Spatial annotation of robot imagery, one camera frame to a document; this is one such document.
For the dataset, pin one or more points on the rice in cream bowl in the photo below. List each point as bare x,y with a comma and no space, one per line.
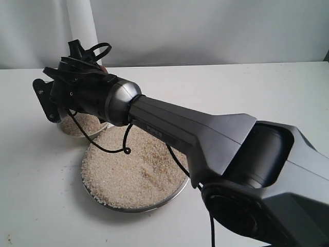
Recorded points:
77,126

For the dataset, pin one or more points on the cream ceramic bowl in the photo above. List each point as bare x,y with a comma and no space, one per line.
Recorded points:
77,135

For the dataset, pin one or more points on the white backdrop curtain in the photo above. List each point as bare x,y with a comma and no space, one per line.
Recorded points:
34,34

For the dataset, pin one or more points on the round steel tray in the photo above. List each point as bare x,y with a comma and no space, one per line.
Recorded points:
133,208

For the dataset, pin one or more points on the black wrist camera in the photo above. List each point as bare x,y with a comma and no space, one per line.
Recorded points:
76,50

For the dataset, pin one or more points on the brown wooden cup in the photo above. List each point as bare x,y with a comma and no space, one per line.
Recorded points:
103,68

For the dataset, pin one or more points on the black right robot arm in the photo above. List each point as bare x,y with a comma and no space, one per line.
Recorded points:
260,179

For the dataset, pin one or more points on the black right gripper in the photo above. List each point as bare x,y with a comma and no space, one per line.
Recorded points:
76,85

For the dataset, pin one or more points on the rice in steel tray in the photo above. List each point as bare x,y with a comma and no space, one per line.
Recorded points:
128,172

